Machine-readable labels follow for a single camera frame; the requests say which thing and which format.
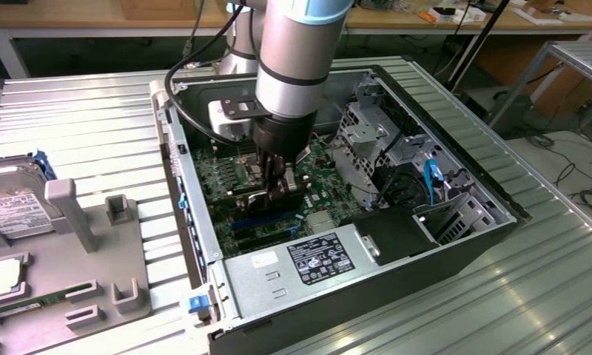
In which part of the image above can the white cardboard box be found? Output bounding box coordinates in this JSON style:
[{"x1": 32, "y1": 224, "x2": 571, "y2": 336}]
[{"x1": 446, "y1": 9, "x2": 489, "y2": 25}]

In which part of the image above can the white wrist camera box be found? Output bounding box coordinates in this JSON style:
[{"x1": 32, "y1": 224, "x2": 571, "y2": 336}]
[{"x1": 207, "y1": 98, "x2": 274, "y2": 144}]

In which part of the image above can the low-profile graphics card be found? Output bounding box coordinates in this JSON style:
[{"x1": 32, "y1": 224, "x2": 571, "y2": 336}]
[{"x1": 211, "y1": 183, "x2": 308, "y2": 225}]

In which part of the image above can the blue SATA wire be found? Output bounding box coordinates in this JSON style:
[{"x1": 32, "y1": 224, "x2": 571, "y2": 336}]
[{"x1": 423, "y1": 158, "x2": 449, "y2": 206}]

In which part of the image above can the dark box under frame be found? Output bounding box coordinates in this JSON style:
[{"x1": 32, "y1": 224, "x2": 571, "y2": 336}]
[{"x1": 462, "y1": 87, "x2": 534, "y2": 129}]

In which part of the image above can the metal socket cover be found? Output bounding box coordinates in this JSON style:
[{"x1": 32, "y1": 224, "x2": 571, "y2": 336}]
[{"x1": 295, "y1": 143, "x2": 318, "y2": 163}]

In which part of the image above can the CPU socket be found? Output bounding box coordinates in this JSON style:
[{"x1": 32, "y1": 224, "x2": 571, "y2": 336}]
[{"x1": 236, "y1": 153, "x2": 268, "y2": 186}]

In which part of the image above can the black slanted pole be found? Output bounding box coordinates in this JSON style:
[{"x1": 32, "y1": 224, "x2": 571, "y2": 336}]
[{"x1": 446, "y1": 0, "x2": 513, "y2": 92}]

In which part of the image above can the white paper stack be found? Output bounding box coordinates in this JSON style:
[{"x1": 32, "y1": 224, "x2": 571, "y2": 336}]
[{"x1": 511, "y1": 5, "x2": 567, "y2": 27}]

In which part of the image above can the green RAM stick with label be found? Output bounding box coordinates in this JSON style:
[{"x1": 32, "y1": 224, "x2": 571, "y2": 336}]
[{"x1": 0, "y1": 283, "x2": 90, "y2": 320}]

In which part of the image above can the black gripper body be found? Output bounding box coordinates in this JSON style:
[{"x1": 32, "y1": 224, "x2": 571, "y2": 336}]
[{"x1": 251, "y1": 110, "x2": 318, "y2": 164}]

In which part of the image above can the thin grey cable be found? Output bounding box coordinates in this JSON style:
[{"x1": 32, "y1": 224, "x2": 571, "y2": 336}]
[{"x1": 180, "y1": 0, "x2": 204, "y2": 68}]

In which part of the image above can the wooden desk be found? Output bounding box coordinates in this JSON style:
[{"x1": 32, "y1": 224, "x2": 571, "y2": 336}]
[{"x1": 0, "y1": 0, "x2": 592, "y2": 41}]

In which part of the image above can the silver metal drive cage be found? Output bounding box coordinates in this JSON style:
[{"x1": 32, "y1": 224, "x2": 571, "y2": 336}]
[{"x1": 333, "y1": 99, "x2": 470, "y2": 208}]

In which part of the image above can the silver hard disk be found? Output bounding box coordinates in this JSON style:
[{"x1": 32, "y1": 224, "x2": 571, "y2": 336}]
[{"x1": 0, "y1": 155, "x2": 63, "y2": 240}]

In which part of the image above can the metal frame table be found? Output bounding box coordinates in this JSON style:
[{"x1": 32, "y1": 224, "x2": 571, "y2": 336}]
[{"x1": 486, "y1": 39, "x2": 592, "y2": 130}]

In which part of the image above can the grey perforated disk bay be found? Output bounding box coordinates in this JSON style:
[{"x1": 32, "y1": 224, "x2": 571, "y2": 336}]
[{"x1": 413, "y1": 194, "x2": 499, "y2": 247}]

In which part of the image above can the silver chipset heatsink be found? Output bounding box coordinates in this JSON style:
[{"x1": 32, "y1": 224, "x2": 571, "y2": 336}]
[{"x1": 306, "y1": 212, "x2": 337, "y2": 229}]

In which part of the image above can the open black PC case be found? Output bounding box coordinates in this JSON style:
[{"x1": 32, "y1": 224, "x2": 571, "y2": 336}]
[{"x1": 160, "y1": 64, "x2": 533, "y2": 355}]

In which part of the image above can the silver power supply unit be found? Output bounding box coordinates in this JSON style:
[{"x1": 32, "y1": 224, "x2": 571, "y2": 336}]
[{"x1": 224, "y1": 223, "x2": 385, "y2": 321}]

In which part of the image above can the blue case latch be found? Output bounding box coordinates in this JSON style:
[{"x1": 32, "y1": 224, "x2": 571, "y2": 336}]
[{"x1": 190, "y1": 294, "x2": 212, "y2": 315}]

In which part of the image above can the thick black camera cable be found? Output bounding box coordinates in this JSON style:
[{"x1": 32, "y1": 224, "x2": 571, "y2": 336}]
[{"x1": 166, "y1": 0, "x2": 258, "y2": 146}]

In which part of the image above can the blue disk carrier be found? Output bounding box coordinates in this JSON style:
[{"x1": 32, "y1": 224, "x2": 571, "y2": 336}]
[{"x1": 23, "y1": 149, "x2": 59, "y2": 183}]

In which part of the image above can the black power wire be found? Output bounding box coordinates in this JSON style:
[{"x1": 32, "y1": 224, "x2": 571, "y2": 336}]
[{"x1": 374, "y1": 166, "x2": 429, "y2": 210}]

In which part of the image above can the long black expansion slot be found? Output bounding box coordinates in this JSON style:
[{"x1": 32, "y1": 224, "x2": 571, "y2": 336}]
[
  {"x1": 236, "y1": 229, "x2": 298, "y2": 246},
  {"x1": 239, "y1": 238, "x2": 302, "y2": 255}
]

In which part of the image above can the green motherboard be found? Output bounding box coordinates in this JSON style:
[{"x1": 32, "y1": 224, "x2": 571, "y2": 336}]
[{"x1": 192, "y1": 138, "x2": 371, "y2": 260}]

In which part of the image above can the grey parts rack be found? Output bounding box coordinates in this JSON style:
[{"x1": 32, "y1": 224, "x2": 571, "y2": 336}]
[{"x1": 0, "y1": 177, "x2": 154, "y2": 355}]

